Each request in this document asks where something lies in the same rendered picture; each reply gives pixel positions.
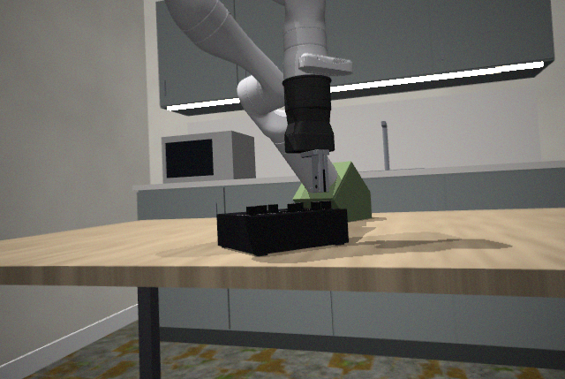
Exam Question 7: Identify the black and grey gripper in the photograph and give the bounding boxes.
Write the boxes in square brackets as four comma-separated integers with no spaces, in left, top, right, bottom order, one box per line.
[282,44,353,193]

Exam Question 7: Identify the black lighting desk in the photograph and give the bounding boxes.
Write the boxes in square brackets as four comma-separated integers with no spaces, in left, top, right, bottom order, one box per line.
[216,201,349,257]

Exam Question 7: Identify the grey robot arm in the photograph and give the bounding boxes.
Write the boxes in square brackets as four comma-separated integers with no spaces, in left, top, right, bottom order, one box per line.
[164,0,327,193]

